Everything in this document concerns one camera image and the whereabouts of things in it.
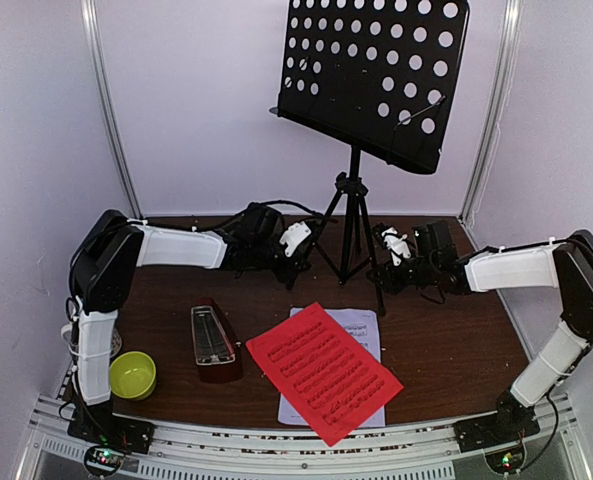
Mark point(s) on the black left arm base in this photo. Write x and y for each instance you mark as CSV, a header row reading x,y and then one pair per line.
x,y
120,433

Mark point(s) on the left aluminium frame post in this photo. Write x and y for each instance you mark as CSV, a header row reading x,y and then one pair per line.
x,y
94,41

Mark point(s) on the black perforated music stand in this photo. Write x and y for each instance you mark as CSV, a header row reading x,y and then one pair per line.
x,y
380,77

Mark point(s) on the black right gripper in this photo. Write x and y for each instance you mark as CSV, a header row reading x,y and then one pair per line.
x,y
390,283

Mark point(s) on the lime green bowl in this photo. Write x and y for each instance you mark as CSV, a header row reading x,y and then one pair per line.
x,y
133,376

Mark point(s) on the patterned mug yellow inside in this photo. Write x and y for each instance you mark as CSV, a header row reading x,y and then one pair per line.
x,y
66,333

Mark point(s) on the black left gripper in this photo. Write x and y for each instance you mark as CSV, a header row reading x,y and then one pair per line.
x,y
293,270

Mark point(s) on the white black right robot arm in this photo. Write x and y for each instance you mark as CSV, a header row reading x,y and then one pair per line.
x,y
429,258

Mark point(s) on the brown wooden metronome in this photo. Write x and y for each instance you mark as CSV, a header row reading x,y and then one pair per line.
x,y
217,350

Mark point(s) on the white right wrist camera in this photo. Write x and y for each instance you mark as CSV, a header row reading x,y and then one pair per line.
x,y
390,239

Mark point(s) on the right aluminium frame post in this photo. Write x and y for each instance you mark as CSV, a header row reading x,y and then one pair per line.
x,y
499,98

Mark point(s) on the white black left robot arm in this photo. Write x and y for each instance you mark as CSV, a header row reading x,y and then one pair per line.
x,y
103,268

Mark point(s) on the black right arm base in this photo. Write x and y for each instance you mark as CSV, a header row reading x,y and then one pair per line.
x,y
509,423

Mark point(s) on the red sheet music page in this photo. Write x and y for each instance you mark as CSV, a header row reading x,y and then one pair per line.
x,y
332,381

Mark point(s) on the aluminium front rail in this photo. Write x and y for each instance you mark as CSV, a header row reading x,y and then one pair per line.
x,y
421,450

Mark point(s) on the white sheet music page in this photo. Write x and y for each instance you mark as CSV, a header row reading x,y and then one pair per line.
x,y
363,326

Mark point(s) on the aluminium frame post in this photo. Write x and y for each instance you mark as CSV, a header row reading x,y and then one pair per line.
x,y
499,98
94,41

